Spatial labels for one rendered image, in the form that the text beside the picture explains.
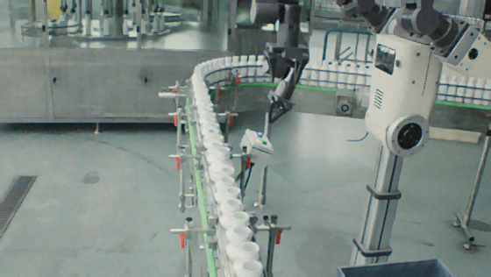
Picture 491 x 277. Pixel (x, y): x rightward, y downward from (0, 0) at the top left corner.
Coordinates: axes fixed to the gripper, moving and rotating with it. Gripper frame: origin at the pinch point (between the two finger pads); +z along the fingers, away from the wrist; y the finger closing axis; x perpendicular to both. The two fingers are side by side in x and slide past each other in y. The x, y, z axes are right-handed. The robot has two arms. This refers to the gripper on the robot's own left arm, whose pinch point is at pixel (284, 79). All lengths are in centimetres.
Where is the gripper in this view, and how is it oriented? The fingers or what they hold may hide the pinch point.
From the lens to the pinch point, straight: 118.2
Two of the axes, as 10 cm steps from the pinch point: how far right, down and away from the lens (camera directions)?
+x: -1.6, -3.6, 9.2
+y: 9.8, 0.1, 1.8
